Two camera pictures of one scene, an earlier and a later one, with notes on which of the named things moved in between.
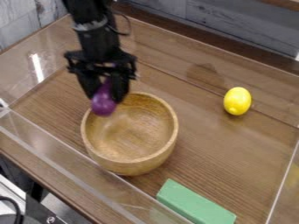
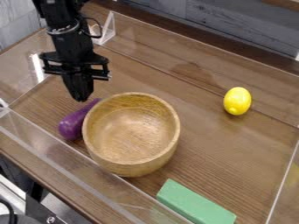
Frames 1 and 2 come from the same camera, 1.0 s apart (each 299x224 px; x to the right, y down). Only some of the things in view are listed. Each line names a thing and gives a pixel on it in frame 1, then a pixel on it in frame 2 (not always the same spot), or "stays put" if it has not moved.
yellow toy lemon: (238, 101) stays put
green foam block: (194, 205) stays put
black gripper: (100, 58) -> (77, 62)
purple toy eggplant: (104, 103) -> (70, 125)
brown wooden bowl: (132, 142) stays put
